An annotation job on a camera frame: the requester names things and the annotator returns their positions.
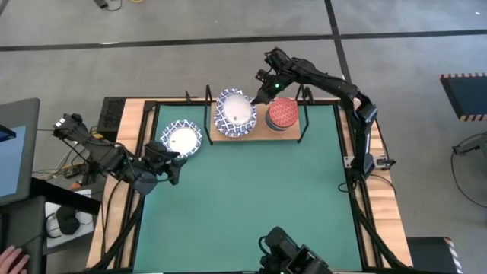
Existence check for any grey laptop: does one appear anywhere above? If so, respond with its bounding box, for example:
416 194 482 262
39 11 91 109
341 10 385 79
0 97 41 206

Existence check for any blue white patterned plate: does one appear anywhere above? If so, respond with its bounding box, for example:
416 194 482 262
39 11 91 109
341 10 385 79
159 119 204 159
213 108 257 139
215 88 258 126

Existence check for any black vented box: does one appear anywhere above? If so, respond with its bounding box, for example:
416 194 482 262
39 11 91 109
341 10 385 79
97 97 126 142

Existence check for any grey device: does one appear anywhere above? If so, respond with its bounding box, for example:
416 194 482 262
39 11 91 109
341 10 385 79
451 131 487 161

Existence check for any black power adapter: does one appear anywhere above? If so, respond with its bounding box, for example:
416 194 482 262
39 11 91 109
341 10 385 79
94 0 123 11

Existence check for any person's hand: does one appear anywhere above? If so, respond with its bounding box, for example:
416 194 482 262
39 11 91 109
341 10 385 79
0 245 30 274

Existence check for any red leaf patterned bowl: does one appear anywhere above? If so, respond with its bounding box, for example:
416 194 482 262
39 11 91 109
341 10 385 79
268 97 300 129

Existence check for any dark box with striped edge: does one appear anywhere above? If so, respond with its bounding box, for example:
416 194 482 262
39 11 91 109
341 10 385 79
440 72 487 122
406 236 463 274

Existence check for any black floor cable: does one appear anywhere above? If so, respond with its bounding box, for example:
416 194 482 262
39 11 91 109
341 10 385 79
450 151 487 209

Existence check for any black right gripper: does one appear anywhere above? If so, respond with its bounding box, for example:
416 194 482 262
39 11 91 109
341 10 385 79
251 68 286 106

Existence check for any black aluminium table frame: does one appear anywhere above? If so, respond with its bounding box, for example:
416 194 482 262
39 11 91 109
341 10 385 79
91 97 415 274

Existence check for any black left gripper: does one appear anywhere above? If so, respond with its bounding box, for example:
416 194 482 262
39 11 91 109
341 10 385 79
136 140 188 186

